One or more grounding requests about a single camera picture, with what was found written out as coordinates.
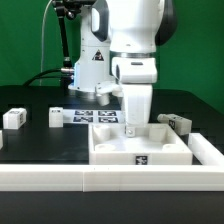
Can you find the white obstacle fence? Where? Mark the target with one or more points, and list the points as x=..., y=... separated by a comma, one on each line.
x=208, y=175

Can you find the black camera stand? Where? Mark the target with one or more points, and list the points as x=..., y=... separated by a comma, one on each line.
x=68, y=9

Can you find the fiducial marker sheet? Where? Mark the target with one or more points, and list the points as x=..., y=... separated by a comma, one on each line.
x=92, y=116

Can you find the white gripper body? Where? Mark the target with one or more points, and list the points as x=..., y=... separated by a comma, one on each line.
x=136, y=77

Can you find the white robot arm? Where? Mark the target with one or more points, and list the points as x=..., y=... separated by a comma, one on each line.
x=118, y=45

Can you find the white square tabletop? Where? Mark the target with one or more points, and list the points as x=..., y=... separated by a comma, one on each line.
x=155, y=144

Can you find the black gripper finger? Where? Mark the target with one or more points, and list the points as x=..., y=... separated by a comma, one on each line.
x=130, y=131

